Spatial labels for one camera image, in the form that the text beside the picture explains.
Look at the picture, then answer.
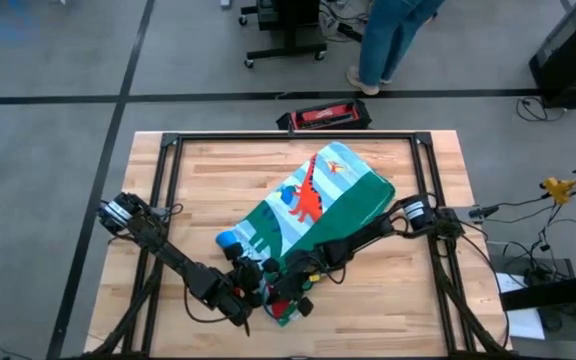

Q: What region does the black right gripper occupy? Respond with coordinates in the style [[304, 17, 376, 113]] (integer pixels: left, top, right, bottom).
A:
[[262, 249, 322, 318]]

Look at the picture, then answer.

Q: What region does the green dinosaur print towel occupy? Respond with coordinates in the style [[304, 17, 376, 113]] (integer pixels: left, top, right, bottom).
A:
[[215, 141, 397, 329]]

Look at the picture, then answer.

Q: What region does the red and black tool case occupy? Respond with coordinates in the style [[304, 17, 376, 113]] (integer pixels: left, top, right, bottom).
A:
[[275, 97, 373, 132]]

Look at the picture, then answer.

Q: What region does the grey floor box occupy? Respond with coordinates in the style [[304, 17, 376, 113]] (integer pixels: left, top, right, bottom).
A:
[[486, 241, 576, 347]]

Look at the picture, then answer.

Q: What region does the black rolling stand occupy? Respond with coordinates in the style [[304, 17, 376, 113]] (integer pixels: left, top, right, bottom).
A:
[[237, 0, 329, 70]]

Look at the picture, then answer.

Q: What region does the white paper sheet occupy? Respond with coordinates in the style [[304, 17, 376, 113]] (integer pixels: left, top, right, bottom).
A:
[[495, 272, 548, 341]]

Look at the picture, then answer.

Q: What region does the black power adapter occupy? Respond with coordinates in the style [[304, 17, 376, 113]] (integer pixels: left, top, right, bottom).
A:
[[523, 266, 555, 287]]

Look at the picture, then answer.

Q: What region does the black power strip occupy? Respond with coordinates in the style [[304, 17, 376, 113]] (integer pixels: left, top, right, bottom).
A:
[[335, 22, 365, 44]]

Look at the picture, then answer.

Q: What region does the person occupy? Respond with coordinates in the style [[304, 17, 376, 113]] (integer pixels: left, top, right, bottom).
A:
[[345, 0, 447, 97]]

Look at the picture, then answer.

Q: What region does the yellow connector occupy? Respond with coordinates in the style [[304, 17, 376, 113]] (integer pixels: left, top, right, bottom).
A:
[[540, 176, 576, 207]]

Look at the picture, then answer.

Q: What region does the black equipment cabinet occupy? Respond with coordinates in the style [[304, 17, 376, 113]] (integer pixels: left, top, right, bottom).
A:
[[527, 0, 576, 110]]

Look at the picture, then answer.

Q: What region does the black metal table frame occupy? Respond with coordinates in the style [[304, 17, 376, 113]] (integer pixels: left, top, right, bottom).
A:
[[62, 130, 519, 360]]

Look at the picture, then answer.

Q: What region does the black cable plug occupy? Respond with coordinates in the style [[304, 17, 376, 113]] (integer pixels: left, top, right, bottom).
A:
[[469, 203, 500, 220]]

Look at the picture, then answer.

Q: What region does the black cable bundle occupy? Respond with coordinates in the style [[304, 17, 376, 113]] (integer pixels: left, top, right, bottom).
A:
[[467, 197, 576, 284]]

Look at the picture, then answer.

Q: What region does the black cable tangle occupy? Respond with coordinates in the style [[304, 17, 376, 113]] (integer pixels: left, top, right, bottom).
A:
[[317, 0, 369, 47]]

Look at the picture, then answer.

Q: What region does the black looped floor cable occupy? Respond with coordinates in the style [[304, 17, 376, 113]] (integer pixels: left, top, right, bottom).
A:
[[515, 94, 568, 123]]

